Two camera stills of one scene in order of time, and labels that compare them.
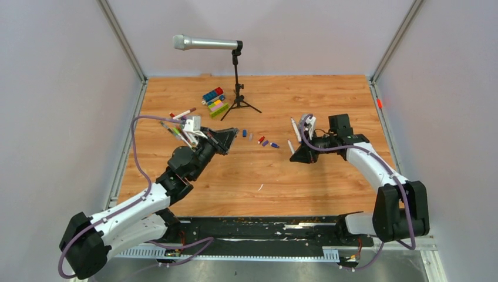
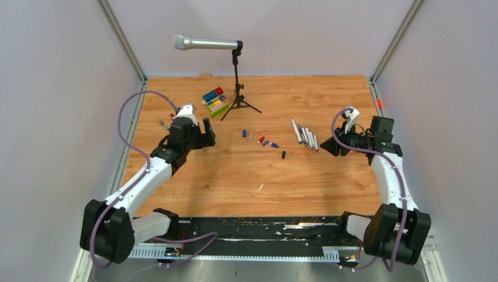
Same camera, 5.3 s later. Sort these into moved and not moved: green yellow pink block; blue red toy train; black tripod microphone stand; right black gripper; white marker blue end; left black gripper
Moved: right black gripper; left black gripper
Not moved: blue red toy train; black tripod microphone stand; white marker blue end; green yellow pink block
